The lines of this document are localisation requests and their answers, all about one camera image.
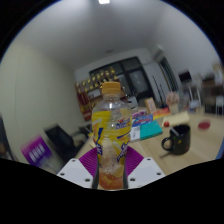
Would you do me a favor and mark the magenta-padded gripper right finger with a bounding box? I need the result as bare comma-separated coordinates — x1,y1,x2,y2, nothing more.
123,145,166,189

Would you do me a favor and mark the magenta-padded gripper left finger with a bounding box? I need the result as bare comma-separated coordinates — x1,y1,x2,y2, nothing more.
57,147,100,190

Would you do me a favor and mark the orange-capped yellow drink bottle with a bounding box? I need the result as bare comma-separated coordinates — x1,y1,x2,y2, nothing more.
90,81,134,191

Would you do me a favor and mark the black office chair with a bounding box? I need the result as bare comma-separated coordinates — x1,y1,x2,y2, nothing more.
44,123,80,158

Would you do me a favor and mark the teal book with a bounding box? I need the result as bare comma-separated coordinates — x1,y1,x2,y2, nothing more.
139,120,164,141

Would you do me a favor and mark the blue printed book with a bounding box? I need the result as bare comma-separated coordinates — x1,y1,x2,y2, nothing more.
131,114,154,128

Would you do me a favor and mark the red-tipped stirrer stick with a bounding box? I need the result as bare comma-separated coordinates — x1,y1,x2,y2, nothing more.
163,120,180,137

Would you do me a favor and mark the black mug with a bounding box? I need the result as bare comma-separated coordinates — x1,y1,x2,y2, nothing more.
161,124,192,156

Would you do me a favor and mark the purple box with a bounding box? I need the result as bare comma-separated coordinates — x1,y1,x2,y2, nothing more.
20,134,53,167

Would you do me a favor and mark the orange and yellow book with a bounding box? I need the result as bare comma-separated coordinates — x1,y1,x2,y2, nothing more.
153,107,172,118

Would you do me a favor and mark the orange carton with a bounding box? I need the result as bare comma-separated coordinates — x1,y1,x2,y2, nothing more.
144,97,158,114

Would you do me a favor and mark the pale yellow book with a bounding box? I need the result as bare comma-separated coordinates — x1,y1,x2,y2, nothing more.
162,111,191,128

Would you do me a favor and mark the wooden shelf unit with trophies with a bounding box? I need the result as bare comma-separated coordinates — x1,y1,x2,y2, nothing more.
74,68,124,122

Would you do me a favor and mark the pink flower bouquet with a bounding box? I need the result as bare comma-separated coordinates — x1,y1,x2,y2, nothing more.
165,91,181,114

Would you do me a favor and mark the flat round red coaster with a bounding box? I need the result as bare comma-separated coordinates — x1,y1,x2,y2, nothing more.
197,120,212,131

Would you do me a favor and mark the dark-framed glass door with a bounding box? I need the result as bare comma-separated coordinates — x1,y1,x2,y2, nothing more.
89,56,155,101

